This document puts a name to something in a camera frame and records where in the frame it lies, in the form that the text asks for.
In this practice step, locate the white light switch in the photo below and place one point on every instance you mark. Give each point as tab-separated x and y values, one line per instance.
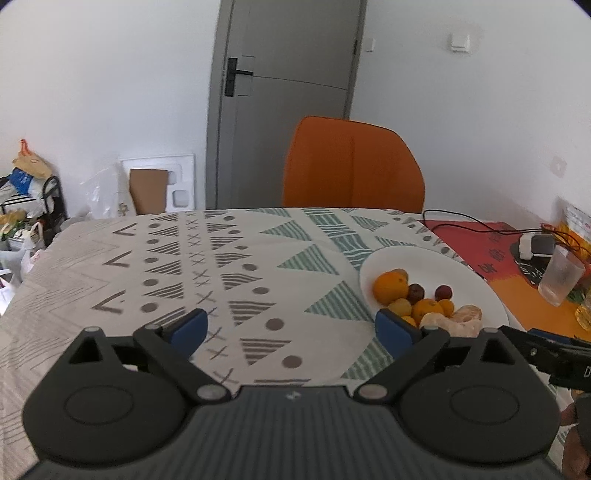
460	42

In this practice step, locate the yellow green fruit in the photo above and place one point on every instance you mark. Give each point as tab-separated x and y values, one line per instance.
399	306

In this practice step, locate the red orange table mat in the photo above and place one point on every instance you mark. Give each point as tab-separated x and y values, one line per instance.
466	244

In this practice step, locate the clear plastic cup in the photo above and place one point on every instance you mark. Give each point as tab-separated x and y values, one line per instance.
561	274

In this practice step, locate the small white wall switch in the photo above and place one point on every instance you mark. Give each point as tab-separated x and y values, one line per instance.
369	45

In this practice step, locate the peeled tangerine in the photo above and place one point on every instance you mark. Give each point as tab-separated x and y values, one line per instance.
434	321
466	321

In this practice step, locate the brown cardboard piece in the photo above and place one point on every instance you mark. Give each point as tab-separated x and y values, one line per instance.
148	191

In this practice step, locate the clear plastic bag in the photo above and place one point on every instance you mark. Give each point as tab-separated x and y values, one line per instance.
101	191

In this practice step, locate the white charger block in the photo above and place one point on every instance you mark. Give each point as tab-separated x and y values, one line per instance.
526	247

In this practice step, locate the medium orange tangerine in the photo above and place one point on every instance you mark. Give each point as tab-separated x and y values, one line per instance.
427	308

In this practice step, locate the orange chair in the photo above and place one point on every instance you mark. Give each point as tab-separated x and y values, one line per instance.
351	166

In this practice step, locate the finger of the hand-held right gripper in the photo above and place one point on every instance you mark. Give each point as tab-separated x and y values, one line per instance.
547	334
531	350

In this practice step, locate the large orange tangerine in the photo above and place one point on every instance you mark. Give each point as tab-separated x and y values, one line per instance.
389	286

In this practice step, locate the yellow paper bag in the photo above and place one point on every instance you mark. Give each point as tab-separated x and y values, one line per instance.
32	161

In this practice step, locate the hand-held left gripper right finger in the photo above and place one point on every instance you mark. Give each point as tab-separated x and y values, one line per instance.
392	330

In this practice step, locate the white foam packaging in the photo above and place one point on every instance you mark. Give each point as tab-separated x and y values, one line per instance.
182	180

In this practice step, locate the yellow snack bag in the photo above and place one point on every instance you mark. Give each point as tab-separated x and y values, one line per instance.
575	226

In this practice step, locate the patterned tablecloth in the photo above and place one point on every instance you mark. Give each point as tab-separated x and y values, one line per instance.
184	258

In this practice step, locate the person's right hand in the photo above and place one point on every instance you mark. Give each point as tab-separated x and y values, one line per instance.
575	457

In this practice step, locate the dark red plum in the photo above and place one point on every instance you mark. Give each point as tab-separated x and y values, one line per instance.
415	291

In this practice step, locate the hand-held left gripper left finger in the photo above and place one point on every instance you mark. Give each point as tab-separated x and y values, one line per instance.
191	330

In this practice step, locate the white plate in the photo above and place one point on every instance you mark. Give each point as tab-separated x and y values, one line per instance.
429	263

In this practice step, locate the grey door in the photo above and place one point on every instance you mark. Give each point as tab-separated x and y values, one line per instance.
286	138

